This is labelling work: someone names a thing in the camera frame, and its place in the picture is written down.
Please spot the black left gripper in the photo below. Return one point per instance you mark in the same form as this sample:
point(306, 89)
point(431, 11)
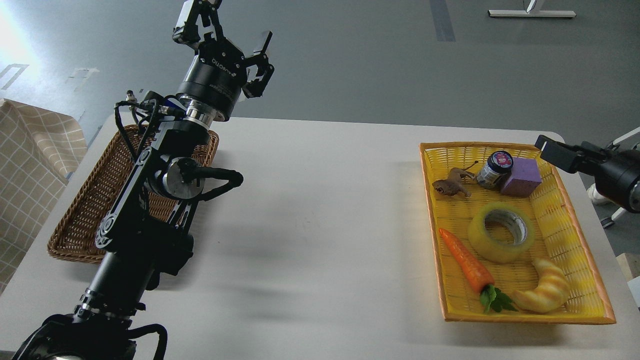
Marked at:
point(215, 76)

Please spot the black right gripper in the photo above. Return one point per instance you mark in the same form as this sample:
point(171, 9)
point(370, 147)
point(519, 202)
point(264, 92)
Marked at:
point(617, 173)

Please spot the yellow tape roll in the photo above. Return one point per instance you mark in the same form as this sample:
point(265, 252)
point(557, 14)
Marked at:
point(520, 227)

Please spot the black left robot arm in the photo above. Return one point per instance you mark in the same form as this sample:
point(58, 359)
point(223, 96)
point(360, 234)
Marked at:
point(146, 231)

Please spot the white sneaker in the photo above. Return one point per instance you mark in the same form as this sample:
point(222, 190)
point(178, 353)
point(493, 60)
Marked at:
point(595, 197)

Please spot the purple foam block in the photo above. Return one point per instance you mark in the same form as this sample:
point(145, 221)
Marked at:
point(523, 179)

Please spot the small dark lid jar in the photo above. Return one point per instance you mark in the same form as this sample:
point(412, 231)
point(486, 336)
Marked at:
point(498, 165)

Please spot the yellow woven tray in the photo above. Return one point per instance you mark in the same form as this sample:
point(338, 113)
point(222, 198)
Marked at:
point(557, 231)

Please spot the brown toy animal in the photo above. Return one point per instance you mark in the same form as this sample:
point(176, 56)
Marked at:
point(453, 183)

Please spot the toy croissant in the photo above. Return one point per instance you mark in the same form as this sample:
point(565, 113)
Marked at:
point(552, 290)

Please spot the white table leg base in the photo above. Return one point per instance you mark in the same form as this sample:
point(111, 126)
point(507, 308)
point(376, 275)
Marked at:
point(532, 9)

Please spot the orange toy carrot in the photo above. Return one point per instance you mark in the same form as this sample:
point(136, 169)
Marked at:
point(479, 278)

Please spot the beige checkered cloth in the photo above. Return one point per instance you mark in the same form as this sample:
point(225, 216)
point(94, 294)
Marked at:
point(39, 150)

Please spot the brown wicker basket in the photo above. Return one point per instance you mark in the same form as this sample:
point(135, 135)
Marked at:
point(74, 236)

